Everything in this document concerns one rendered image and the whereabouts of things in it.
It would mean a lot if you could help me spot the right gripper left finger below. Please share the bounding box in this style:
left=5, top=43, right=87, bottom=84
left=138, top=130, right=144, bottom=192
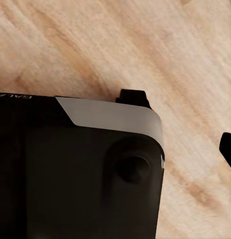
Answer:
left=0, top=132, right=21, bottom=185

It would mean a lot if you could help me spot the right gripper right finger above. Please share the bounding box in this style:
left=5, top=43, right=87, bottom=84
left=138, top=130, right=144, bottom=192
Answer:
left=219, top=132, right=231, bottom=167

